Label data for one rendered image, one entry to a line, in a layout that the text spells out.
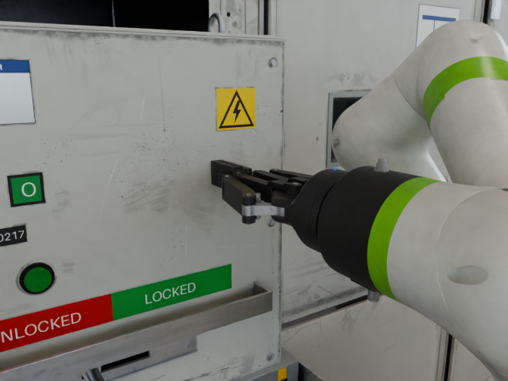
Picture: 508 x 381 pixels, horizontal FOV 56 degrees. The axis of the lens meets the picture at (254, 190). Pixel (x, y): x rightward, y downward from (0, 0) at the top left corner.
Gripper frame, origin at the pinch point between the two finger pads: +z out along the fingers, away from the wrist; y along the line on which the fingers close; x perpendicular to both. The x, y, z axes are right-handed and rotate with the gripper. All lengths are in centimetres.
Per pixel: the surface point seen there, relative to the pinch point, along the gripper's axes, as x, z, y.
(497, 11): 28, 28, 98
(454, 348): -71, 28, 96
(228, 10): 22.7, 29.9, 17.6
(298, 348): -49, 28, 34
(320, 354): -53, 28, 40
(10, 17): 27, 108, -7
